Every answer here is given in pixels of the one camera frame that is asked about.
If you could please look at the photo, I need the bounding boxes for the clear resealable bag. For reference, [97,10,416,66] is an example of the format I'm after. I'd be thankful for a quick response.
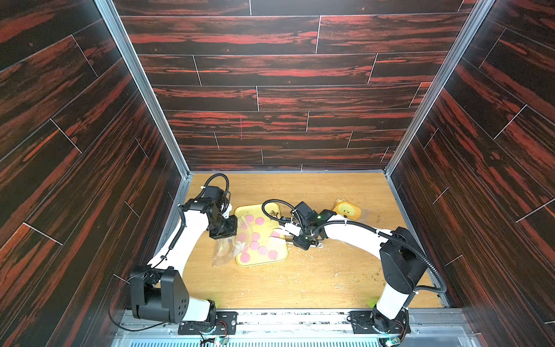
[212,217,252,267]

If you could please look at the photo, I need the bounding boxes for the metal tongs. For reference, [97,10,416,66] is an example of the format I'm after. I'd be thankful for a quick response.
[273,223,324,251]

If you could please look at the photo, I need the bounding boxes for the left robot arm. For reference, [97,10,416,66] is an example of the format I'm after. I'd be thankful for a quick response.
[128,173,238,329]

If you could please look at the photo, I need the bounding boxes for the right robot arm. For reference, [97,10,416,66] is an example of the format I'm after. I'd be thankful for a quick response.
[262,199,447,336]

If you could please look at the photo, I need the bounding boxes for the yellow plastic tray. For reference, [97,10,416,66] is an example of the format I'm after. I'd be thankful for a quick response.
[235,204,288,267]

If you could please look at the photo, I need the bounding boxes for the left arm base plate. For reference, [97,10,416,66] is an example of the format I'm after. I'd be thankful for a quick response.
[178,310,238,336]

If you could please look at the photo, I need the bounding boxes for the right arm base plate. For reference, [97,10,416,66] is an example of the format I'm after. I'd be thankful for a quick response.
[346,308,411,335]

